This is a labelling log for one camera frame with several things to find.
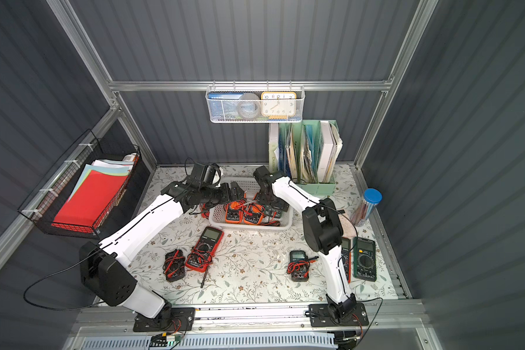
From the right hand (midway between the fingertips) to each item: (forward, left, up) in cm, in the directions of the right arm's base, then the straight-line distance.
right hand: (276, 202), depth 97 cm
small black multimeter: (-27, -8, -2) cm, 29 cm away
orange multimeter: (-3, +19, -2) cm, 19 cm away
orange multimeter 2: (-5, +10, -3) cm, 12 cm away
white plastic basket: (-7, +2, -2) cm, 8 cm away
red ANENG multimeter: (-24, +30, -3) cm, 38 cm away
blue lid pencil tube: (-7, -36, +13) cm, 39 cm away
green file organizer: (+17, -13, +15) cm, 26 cm away
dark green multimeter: (-24, -35, -4) cm, 42 cm away
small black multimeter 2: (-27, +39, -3) cm, 48 cm away
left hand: (-7, +16, +16) cm, 24 cm away
